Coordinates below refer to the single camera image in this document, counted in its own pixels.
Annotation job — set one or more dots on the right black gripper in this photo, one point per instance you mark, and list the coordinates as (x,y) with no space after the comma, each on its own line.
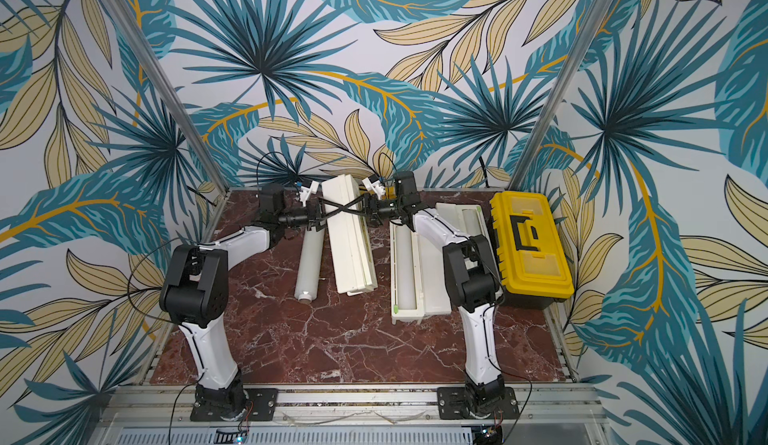
(369,210)

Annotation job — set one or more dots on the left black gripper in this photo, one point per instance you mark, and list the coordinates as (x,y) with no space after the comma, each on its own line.
(315,215)

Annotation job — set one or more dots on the white dispenser box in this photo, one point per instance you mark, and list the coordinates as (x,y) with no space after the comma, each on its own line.
(349,240)
(436,298)

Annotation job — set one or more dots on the thick wrap roll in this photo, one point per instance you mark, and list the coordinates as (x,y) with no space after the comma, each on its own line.
(307,282)

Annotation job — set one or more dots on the dispenser tray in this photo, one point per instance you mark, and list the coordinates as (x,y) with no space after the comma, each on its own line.
(407,298)

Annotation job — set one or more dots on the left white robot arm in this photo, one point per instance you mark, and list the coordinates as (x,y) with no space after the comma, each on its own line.
(196,288)

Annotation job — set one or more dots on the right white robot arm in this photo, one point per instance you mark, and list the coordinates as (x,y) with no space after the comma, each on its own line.
(470,274)

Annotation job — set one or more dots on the yellow black toolbox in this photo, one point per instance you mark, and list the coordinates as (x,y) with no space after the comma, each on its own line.
(531,258)

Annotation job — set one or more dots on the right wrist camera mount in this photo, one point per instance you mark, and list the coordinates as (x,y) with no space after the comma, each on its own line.
(376,186)

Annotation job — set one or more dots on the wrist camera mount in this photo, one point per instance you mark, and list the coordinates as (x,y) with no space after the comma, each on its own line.
(376,186)
(307,191)

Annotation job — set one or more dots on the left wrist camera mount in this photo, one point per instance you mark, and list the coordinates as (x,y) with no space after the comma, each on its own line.
(307,191)

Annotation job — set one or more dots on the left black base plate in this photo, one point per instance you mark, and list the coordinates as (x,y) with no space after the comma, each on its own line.
(250,404)

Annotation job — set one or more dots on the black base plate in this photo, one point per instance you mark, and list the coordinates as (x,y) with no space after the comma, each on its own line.
(250,404)
(467,403)

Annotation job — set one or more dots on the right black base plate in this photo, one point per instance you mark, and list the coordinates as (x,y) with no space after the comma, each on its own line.
(467,403)

